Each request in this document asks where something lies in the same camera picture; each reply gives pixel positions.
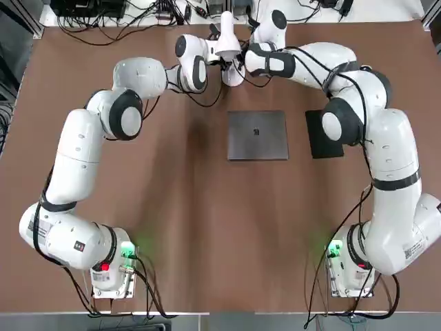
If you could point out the black mouse pad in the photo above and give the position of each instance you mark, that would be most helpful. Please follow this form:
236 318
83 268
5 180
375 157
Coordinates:
315 138

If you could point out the silver closed laptop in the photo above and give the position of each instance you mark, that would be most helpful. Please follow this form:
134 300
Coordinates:
256 138

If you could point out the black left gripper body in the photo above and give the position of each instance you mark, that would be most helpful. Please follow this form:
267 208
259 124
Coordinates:
223 62

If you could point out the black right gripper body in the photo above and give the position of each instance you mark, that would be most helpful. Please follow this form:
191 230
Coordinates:
242 57

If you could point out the white desk lamp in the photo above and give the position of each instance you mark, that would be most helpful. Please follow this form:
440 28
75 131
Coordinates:
227 38

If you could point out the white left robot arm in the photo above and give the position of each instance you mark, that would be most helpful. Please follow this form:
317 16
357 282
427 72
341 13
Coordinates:
76 148

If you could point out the black power adapter brick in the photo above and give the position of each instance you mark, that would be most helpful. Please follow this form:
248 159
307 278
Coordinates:
327 2
346 7

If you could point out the aluminium corner post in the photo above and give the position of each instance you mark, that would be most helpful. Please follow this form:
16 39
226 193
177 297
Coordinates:
432 17
38 27

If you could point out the black electronics box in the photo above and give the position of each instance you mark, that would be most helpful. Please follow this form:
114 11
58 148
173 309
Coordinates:
89 8

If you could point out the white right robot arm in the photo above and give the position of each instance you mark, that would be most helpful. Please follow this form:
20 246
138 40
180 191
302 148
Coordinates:
392 155

